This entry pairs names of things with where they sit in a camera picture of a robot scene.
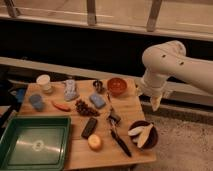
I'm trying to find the green plastic tray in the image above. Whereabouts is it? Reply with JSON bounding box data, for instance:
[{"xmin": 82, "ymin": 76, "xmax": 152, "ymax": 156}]
[{"xmin": 0, "ymin": 116, "xmax": 71, "ymax": 171}]

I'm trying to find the wooden board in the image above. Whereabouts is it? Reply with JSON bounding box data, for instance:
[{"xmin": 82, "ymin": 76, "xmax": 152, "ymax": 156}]
[{"xmin": 19, "ymin": 79, "xmax": 156, "ymax": 171}]

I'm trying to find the red bowl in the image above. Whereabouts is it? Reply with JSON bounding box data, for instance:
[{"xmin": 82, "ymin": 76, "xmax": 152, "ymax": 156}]
[{"xmin": 107, "ymin": 77, "xmax": 127, "ymax": 96}]

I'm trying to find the blue sponge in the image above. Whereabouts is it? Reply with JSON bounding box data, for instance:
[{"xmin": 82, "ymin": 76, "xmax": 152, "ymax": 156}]
[{"xmin": 89, "ymin": 93, "xmax": 106, "ymax": 109}]

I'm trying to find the yellow round fruit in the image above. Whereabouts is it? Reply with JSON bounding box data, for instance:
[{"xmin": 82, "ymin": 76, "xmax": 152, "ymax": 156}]
[{"xmin": 88, "ymin": 134, "xmax": 102, "ymax": 150}]

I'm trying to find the black eraser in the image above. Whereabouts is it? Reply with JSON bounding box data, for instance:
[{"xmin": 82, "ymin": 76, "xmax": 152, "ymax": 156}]
[{"xmin": 81, "ymin": 118, "xmax": 98, "ymax": 139}]

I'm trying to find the beige banana slice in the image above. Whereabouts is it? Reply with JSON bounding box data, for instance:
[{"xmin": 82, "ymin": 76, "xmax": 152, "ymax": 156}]
[{"xmin": 137, "ymin": 124, "xmax": 153, "ymax": 148}]

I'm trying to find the orange carrot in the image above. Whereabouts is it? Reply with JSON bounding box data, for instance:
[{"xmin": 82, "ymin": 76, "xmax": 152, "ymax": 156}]
[{"xmin": 51, "ymin": 101, "xmax": 71, "ymax": 112}]

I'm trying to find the white cup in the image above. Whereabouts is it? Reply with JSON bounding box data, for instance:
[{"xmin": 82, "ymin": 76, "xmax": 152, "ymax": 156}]
[{"xmin": 36, "ymin": 74, "xmax": 53, "ymax": 93}]

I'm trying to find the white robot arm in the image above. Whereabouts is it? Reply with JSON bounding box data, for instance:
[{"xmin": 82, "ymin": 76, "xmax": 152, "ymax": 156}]
[{"xmin": 140, "ymin": 41, "xmax": 213, "ymax": 111}]

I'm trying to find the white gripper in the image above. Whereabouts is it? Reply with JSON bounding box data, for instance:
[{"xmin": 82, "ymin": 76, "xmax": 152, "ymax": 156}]
[{"xmin": 138, "ymin": 77, "xmax": 166, "ymax": 111}]

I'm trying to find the dark grapes bunch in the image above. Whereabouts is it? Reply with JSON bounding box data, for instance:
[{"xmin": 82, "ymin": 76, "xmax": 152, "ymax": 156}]
[{"xmin": 75, "ymin": 99, "xmax": 100, "ymax": 116}]

